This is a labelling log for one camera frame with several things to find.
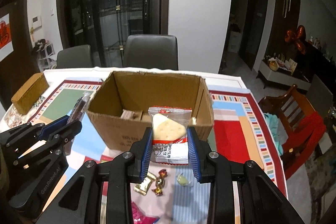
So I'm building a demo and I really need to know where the black fruit leather bar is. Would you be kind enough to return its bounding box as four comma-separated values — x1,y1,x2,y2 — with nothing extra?
67,92,91,123

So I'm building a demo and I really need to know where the pale green candy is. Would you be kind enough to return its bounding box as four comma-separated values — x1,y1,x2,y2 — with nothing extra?
177,173,191,187

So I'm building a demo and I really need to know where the white cracker packet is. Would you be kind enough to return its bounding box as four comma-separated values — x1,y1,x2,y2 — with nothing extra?
148,106,192,165

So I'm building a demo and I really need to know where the gold fortune biscuits bag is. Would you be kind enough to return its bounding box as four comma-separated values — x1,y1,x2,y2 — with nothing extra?
120,109,151,122

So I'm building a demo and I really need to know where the red gold wrapped candy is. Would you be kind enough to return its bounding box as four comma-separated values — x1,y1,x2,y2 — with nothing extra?
152,169,167,197

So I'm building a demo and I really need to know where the woven straw tissue box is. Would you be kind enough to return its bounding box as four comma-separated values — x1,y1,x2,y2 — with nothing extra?
11,72,49,115

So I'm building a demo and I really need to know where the brown cardboard box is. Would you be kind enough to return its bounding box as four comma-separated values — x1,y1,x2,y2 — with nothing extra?
87,71,214,151

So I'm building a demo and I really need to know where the magenta snack packet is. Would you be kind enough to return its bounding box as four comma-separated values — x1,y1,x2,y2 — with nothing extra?
131,202,159,224

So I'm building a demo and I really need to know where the grey chair near left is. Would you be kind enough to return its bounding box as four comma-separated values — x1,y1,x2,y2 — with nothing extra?
56,44,93,69

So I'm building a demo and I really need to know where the grey chair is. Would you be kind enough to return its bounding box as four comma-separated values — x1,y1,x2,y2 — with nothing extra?
56,44,93,69
123,34,179,71

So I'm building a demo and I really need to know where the white shoe rack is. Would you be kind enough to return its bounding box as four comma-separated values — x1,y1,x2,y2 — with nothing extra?
32,39,56,72

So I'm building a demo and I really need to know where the teal cloth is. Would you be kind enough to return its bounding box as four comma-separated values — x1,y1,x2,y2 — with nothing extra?
264,113,284,156

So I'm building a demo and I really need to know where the red paper door decoration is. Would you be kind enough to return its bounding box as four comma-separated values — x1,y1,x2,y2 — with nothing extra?
0,14,14,61

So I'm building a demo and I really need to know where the grey chair centre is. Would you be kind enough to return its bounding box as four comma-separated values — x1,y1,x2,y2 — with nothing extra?
123,34,179,71

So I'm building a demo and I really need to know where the red wooden chair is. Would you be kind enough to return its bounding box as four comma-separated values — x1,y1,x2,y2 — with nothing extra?
259,84,326,179

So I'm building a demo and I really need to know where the white low cabinet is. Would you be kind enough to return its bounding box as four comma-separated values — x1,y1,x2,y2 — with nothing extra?
257,58,312,90

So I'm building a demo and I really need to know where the red foil balloon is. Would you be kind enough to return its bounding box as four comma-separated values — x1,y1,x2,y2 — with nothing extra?
284,25,306,55

